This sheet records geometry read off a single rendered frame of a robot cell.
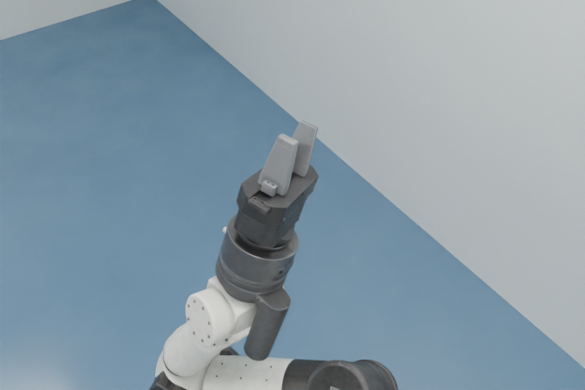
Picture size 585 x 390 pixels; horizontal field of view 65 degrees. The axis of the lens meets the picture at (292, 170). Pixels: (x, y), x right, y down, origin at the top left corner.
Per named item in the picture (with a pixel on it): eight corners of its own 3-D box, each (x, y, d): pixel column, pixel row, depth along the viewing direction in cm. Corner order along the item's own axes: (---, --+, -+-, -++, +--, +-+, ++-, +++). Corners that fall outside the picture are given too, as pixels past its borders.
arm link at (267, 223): (338, 178, 55) (306, 252, 60) (269, 143, 57) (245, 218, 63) (295, 224, 44) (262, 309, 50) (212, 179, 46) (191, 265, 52)
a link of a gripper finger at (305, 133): (294, 118, 50) (279, 166, 53) (320, 131, 49) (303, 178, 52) (300, 115, 51) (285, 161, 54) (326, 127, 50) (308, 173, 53)
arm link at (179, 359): (202, 292, 70) (162, 335, 82) (170, 353, 62) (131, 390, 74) (260, 326, 71) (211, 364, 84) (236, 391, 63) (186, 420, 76)
